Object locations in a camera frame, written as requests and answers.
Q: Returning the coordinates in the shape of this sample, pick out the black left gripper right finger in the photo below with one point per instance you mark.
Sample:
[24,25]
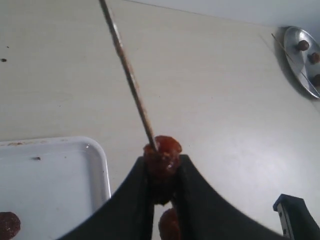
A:
[205,215]

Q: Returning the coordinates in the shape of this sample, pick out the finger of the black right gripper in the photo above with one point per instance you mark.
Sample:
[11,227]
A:
[296,221]

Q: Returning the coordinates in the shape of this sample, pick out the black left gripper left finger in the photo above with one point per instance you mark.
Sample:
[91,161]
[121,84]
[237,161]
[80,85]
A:
[127,215]

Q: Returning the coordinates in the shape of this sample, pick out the thin metal skewer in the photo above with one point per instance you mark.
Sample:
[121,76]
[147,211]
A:
[128,71]

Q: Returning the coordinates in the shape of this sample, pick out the white rectangular tray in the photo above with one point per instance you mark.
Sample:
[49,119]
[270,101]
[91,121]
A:
[52,184]

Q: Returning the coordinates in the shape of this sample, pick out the round metal plate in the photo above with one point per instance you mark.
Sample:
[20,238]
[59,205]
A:
[300,60]

